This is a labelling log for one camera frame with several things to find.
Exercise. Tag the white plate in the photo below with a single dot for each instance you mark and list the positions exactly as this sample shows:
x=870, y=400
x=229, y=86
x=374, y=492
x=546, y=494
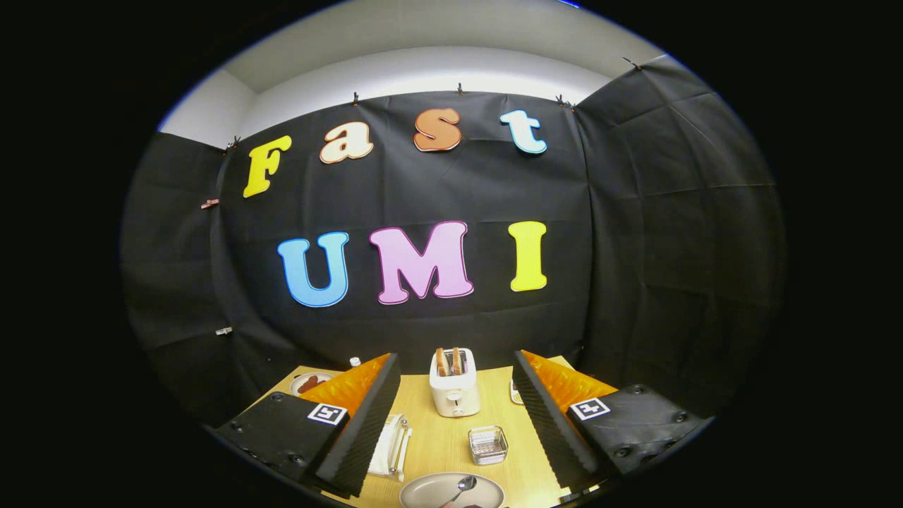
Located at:
x=427, y=494

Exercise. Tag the toasted bread slice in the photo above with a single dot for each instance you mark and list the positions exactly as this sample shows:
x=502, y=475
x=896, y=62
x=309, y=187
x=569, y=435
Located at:
x=442, y=361
x=457, y=360

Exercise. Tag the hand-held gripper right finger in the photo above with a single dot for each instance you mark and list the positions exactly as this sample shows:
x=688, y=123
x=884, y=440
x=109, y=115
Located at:
x=550, y=430

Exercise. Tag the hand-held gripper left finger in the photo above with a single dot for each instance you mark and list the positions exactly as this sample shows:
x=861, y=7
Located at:
x=367, y=430

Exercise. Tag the small beige plate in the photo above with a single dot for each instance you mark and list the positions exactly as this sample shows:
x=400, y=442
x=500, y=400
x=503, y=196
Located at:
x=296, y=381

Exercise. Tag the brown sausage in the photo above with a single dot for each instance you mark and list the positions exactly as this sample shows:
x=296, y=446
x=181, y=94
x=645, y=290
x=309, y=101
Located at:
x=308, y=384

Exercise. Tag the metal spoon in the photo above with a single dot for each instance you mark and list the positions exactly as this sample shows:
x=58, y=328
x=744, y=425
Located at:
x=466, y=483

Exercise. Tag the white divided dish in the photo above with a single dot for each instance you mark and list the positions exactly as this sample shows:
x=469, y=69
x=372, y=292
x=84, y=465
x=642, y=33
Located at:
x=516, y=392

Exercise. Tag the white toaster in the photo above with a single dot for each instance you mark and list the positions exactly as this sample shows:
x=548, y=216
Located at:
x=455, y=395

